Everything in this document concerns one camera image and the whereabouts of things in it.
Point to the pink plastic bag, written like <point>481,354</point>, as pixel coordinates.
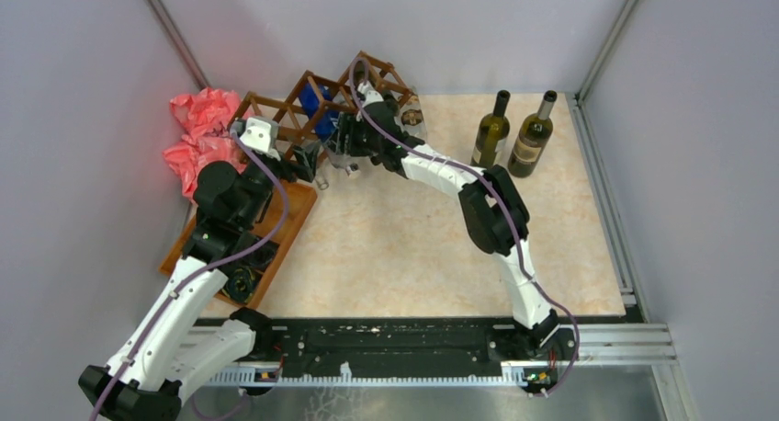
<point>205,118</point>

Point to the dark green wine bottle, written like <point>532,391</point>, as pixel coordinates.
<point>362,76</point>

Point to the blue square glass bottle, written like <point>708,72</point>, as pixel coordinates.
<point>313,98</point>

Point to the rolled dark belt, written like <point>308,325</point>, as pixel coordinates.
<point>242,284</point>
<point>261,258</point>

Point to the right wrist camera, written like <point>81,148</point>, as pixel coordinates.
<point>370,95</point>

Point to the clear glass bottle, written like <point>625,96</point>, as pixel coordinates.
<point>321,182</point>

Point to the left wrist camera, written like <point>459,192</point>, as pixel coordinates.
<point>260,135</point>

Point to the clear labelled liquor bottle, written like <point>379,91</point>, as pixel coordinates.
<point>412,119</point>

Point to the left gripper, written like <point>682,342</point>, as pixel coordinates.
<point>290,172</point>

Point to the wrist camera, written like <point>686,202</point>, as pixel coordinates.
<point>370,95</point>
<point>260,135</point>

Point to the rolled dark belt upper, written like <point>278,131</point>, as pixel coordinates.
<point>261,258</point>

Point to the brown wooden wine rack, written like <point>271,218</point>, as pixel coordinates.
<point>294,126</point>

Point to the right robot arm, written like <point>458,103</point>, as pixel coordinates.
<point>496,217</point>

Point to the rolled dark belt lower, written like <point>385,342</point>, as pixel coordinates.
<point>242,284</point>

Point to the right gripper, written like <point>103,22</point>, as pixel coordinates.
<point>348,124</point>

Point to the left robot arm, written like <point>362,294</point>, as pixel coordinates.
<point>146,379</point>

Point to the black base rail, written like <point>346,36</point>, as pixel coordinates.
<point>410,352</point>

